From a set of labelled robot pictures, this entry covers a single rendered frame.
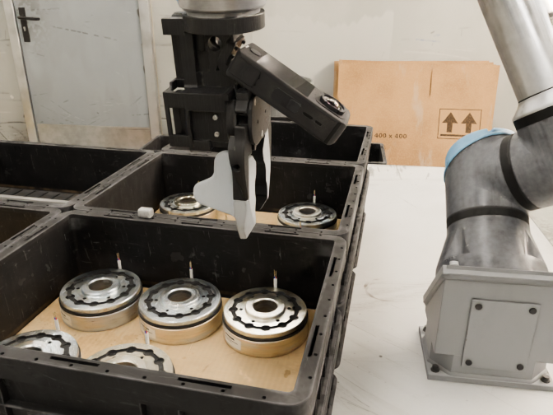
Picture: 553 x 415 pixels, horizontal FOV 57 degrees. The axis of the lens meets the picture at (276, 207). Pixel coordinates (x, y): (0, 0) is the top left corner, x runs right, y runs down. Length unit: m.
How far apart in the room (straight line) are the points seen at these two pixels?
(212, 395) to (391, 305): 0.58
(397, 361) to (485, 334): 0.14
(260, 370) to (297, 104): 0.30
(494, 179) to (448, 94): 2.83
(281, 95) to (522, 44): 0.41
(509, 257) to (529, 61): 0.26
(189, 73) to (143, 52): 3.45
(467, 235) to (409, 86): 2.85
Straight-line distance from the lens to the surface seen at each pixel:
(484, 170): 0.80
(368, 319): 0.91
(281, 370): 0.59
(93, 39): 4.09
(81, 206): 0.79
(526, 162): 0.77
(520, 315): 0.77
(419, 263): 1.10
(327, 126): 0.45
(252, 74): 0.45
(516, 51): 0.78
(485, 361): 0.80
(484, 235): 0.76
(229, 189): 0.49
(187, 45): 0.47
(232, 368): 0.60
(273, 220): 0.94
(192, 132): 0.48
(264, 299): 0.64
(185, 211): 0.92
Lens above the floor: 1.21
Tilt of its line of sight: 23 degrees down
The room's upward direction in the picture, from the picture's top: straight up
